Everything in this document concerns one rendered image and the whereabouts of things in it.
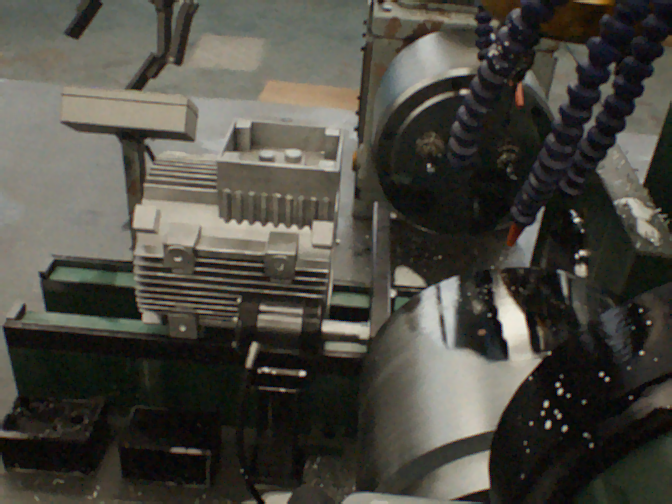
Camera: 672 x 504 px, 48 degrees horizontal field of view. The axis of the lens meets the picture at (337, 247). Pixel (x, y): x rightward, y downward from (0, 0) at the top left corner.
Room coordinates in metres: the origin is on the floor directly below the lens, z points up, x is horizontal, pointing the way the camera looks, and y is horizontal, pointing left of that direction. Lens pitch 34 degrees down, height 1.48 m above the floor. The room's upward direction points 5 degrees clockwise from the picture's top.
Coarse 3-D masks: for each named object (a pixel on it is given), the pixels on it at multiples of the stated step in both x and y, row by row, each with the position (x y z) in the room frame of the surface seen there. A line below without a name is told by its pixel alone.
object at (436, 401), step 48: (432, 288) 0.47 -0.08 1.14; (480, 288) 0.45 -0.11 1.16; (528, 288) 0.44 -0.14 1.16; (576, 288) 0.45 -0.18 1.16; (384, 336) 0.45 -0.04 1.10; (432, 336) 0.41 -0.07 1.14; (480, 336) 0.40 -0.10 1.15; (528, 336) 0.39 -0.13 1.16; (384, 384) 0.40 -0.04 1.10; (432, 384) 0.37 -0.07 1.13; (480, 384) 0.35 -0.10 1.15; (384, 432) 0.35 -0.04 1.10; (432, 432) 0.32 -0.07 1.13; (480, 432) 0.31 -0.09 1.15; (384, 480) 0.31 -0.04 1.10; (432, 480) 0.30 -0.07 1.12; (480, 480) 0.29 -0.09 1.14
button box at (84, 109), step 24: (72, 96) 0.93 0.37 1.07; (96, 96) 0.93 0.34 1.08; (120, 96) 0.93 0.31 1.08; (144, 96) 0.93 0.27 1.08; (168, 96) 0.93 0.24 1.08; (72, 120) 0.91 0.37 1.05; (96, 120) 0.91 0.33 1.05; (120, 120) 0.91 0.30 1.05; (144, 120) 0.91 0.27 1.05; (168, 120) 0.91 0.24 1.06; (192, 120) 0.94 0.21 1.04
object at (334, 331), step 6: (324, 324) 0.55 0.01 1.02; (330, 324) 0.55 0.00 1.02; (336, 324) 0.55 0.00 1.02; (342, 324) 0.55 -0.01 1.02; (348, 324) 0.55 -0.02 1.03; (354, 324) 0.56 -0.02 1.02; (360, 324) 0.56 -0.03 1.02; (366, 324) 0.56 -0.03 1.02; (324, 330) 0.55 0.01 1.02; (330, 330) 0.55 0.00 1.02; (336, 330) 0.55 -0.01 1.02; (342, 330) 0.55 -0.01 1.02; (348, 330) 0.55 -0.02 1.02; (354, 330) 0.55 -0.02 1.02; (324, 336) 0.55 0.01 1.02; (330, 336) 0.55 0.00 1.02; (336, 336) 0.55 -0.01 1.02; (342, 336) 0.55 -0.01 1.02; (348, 336) 0.55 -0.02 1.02; (354, 336) 0.55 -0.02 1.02; (342, 342) 0.55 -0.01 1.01; (348, 342) 0.55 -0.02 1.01; (354, 342) 0.55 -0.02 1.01; (360, 342) 0.54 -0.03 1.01; (366, 342) 0.54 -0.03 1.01
